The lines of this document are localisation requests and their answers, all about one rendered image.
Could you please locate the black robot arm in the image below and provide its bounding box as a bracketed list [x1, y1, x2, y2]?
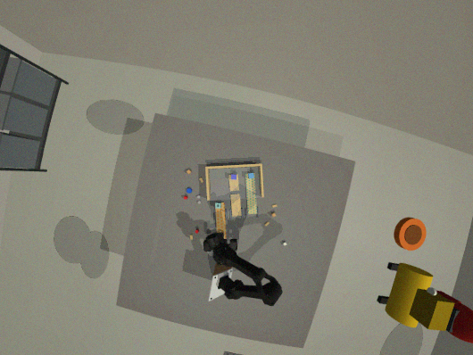
[206, 232, 283, 306]

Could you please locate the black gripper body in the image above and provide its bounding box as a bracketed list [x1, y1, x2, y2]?
[203, 239, 237, 252]

